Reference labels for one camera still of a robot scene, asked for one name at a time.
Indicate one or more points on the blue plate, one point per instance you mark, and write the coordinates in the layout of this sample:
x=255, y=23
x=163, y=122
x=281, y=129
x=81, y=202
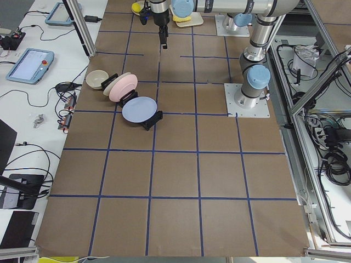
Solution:
x=139, y=109

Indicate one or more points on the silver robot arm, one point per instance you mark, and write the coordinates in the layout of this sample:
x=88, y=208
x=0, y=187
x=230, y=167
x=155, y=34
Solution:
x=256, y=76

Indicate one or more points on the black dish rack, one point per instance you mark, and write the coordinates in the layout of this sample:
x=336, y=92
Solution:
x=132, y=95

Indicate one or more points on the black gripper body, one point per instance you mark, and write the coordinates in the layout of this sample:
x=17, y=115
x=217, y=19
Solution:
x=160, y=18

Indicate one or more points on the yellow lemon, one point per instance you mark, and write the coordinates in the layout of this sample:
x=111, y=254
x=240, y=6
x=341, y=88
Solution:
x=136, y=8

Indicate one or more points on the pink plate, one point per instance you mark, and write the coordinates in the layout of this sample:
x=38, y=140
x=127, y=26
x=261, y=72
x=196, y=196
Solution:
x=122, y=87

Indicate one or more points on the beige bowl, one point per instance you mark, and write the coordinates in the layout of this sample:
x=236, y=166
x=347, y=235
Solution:
x=95, y=78

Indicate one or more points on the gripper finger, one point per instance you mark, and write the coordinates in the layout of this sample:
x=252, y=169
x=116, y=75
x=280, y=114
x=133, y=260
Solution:
x=160, y=35
x=164, y=36

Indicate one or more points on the black monitor stand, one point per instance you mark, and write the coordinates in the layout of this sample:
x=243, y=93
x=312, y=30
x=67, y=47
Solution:
x=20, y=190

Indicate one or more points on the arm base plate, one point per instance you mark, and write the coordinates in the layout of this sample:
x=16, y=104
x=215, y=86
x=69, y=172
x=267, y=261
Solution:
x=243, y=107
x=235, y=25

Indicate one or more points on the yellow bread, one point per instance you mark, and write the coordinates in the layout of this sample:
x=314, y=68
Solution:
x=180, y=20

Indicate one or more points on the metal clamp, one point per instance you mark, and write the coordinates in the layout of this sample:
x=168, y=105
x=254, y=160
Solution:
x=38, y=120

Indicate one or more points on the beige plate in rack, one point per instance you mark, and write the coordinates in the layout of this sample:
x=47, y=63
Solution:
x=109, y=87

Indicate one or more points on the white tray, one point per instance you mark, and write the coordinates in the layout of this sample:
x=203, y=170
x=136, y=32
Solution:
x=194, y=19

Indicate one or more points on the far blue teach pendant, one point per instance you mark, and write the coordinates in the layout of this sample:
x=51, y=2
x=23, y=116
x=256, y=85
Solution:
x=58, y=16

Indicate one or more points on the blue teach pendant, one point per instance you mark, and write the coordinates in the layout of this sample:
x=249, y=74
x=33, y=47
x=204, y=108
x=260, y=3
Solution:
x=31, y=66
x=58, y=16

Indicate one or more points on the beige round plate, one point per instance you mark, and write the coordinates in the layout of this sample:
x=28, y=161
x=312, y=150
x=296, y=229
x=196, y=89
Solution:
x=142, y=6

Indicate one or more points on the aluminium frame post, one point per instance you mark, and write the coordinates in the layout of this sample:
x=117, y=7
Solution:
x=80, y=26

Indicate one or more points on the near blue teach pendant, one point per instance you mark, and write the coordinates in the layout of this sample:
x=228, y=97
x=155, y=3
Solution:
x=31, y=66

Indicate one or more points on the black power adapter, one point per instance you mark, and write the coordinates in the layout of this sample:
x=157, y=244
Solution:
x=94, y=19

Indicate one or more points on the usb hub with cables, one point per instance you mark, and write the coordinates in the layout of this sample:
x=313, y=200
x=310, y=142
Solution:
x=65, y=115

